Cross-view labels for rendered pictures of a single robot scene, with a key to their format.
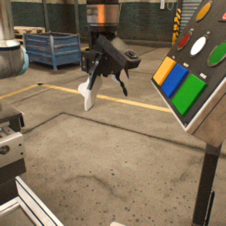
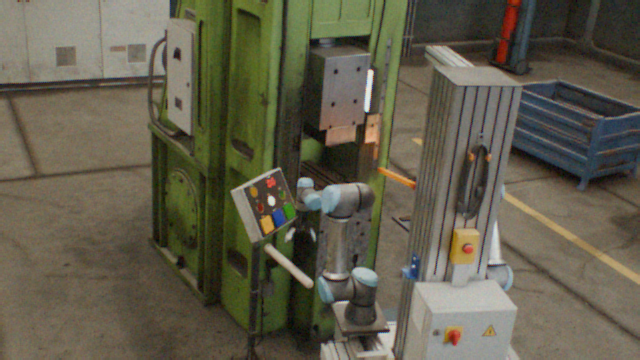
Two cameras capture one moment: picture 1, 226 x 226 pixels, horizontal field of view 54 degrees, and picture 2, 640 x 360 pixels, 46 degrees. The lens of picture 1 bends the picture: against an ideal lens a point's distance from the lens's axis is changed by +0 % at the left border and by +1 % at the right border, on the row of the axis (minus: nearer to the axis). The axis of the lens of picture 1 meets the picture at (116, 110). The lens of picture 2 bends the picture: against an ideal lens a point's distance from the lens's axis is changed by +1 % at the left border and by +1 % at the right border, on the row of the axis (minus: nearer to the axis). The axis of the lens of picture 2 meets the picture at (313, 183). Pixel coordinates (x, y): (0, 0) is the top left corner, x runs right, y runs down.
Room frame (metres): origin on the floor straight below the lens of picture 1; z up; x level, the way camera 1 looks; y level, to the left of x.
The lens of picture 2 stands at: (3.31, 1.84, 2.73)
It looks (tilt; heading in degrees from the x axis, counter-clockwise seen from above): 24 degrees down; 213
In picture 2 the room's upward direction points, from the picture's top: 5 degrees clockwise
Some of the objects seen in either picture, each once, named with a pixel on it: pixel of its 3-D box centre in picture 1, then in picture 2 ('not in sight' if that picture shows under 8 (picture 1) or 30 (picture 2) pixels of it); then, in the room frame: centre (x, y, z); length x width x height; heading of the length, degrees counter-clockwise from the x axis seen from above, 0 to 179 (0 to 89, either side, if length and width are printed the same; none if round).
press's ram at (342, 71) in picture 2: not in sight; (329, 80); (-0.13, -0.32, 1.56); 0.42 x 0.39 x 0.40; 68
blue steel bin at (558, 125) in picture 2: not in sight; (569, 128); (-4.12, 0.07, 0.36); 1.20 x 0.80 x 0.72; 66
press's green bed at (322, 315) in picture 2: not in sight; (312, 281); (-0.15, -0.32, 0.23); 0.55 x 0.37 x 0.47; 68
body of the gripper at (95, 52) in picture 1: (101, 50); (302, 220); (0.57, 0.04, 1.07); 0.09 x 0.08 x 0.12; 46
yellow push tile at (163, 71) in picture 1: (165, 71); (266, 224); (0.63, -0.14, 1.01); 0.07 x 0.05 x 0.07; 3
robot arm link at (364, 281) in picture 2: not in sight; (362, 285); (0.76, 0.51, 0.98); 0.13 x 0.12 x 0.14; 144
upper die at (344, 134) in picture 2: not in sight; (320, 123); (-0.09, -0.34, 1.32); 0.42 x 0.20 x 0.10; 68
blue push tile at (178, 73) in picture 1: (175, 81); (277, 217); (0.53, -0.15, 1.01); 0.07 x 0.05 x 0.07; 3
